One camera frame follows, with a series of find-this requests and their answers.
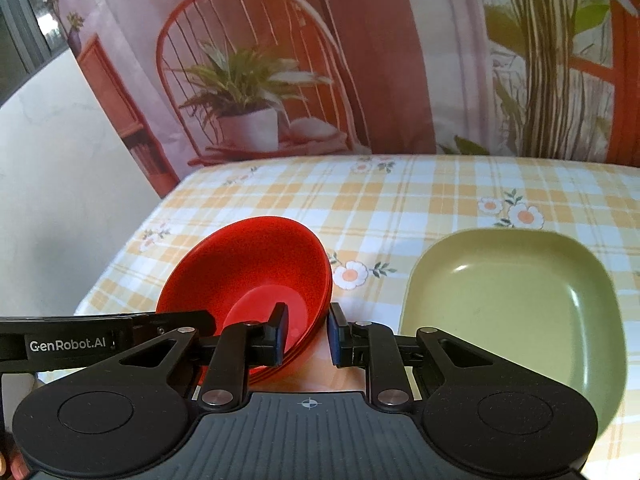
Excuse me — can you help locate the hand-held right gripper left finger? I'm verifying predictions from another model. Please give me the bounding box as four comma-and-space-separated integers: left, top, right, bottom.
117, 302, 290, 409

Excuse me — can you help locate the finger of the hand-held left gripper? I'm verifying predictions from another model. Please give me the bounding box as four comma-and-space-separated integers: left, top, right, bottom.
131, 310, 219, 340

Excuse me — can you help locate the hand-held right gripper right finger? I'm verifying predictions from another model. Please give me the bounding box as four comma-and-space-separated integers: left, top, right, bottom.
327, 302, 495, 409

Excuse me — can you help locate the red plastic bowl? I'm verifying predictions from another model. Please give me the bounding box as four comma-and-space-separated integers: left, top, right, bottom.
250, 260, 332, 388
156, 216, 329, 386
255, 280, 333, 392

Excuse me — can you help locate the green square plate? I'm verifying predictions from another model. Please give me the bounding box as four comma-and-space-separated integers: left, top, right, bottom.
399, 228, 629, 432

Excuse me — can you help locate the checked floral tablecloth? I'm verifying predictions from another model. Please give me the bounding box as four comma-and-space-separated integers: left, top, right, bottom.
74, 154, 640, 480

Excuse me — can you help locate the printed backdrop cloth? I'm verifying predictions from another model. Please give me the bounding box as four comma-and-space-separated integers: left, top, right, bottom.
37, 0, 640, 199

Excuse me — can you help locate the dark window frame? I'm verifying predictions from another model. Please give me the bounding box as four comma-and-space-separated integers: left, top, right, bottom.
0, 0, 68, 108

